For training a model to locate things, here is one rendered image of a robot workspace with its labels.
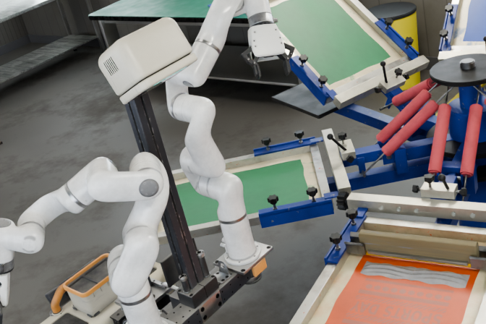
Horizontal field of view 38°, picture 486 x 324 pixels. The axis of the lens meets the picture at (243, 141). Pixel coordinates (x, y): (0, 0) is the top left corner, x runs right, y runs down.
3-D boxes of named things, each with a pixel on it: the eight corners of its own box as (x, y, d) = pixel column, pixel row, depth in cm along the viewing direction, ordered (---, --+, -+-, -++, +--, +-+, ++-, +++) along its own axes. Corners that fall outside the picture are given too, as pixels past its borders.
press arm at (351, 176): (202, 220, 318) (199, 210, 316) (202, 214, 324) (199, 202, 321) (478, 165, 309) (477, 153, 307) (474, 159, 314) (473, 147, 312)
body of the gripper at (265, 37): (274, 27, 221) (282, 60, 219) (243, 30, 219) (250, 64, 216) (280, 16, 214) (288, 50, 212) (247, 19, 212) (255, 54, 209)
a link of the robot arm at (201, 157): (185, 124, 203) (145, 116, 216) (236, 212, 224) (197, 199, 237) (215, 92, 210) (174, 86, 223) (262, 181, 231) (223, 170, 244)
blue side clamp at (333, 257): (340, 275, 250) (336, 259, 247) (327, 273, 252) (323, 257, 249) (368, 228, 272) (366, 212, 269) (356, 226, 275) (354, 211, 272)
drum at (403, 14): (433, 75, 626) (425, 1, 598) (410, 95, 600) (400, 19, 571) (389, 71, 656) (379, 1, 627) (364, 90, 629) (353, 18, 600)
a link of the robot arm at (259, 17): (273, 21, 222) (275, 29, 221) (246, 24, 220) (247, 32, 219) (278, 10, 215) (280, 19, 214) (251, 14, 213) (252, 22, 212)
